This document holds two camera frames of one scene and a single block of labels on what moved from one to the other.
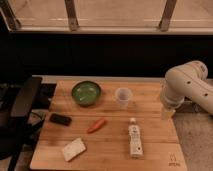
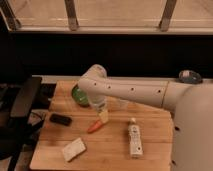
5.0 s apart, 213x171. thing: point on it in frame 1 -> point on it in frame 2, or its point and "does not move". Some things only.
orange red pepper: x=97 y=125 does not move
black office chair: x=18 y=125 does not move
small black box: x=60 y=119 does not move
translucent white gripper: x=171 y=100 -> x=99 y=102
